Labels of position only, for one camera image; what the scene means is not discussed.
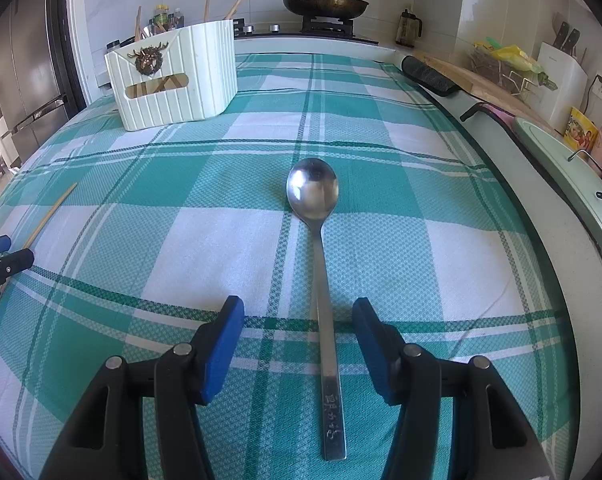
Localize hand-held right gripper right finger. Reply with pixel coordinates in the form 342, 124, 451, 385
351, 298, 552, 480

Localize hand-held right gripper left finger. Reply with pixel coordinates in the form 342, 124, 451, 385
38, 296, 245, 480

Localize large steel spoon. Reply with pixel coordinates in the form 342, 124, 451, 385
286, 157, 348, 462

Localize white ribbed storage box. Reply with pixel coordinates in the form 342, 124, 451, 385
104, 20, 238, 132

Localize green checked tablecloth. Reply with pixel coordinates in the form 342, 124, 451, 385
0, 51, 582, 480

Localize steel refrigerator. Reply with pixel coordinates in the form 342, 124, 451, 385
0, 0, 86, 171

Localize light green tray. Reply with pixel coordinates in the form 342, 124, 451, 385
514, 116, 602, 271

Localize black quilted mat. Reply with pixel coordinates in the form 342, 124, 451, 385
401, 55, 462, 97

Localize wooden cutting board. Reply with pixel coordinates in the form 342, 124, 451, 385
416, 52, 557, 133

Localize yellow printed packet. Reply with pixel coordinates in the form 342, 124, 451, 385
564, 106, 598, 151

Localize dark glass pitcher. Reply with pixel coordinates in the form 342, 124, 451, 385
396, 8, 423, 48

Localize white knife block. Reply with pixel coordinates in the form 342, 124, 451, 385
534, 41, 588, 128

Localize yellow plastic bag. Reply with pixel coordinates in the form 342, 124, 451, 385
491, 45, 544, 73

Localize black gas stove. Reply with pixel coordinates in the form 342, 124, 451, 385
233, 14, 380, 43

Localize black handled pink utensil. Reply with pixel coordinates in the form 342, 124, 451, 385
460, 102, 517, 136

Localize wire basket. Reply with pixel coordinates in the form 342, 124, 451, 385
468, 42, 544, 95

